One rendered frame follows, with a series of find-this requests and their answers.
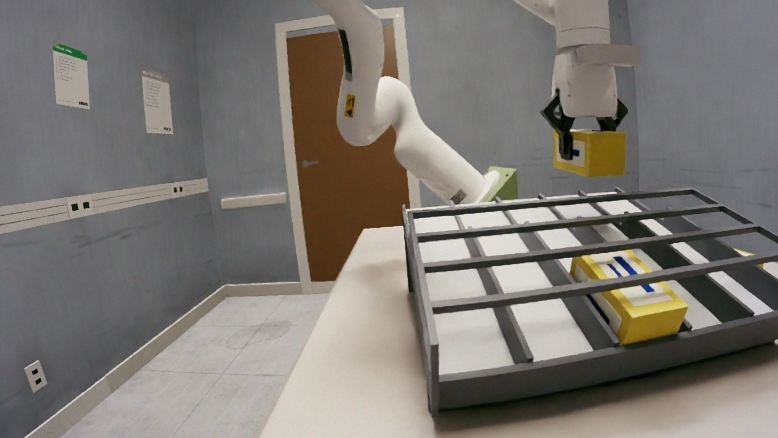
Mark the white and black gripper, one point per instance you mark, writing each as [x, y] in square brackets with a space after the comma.
[583, 91]

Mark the dark grey front bar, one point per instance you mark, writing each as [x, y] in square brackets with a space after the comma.
[578, 370]

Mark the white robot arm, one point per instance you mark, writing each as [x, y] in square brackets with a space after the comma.
[369, 104]

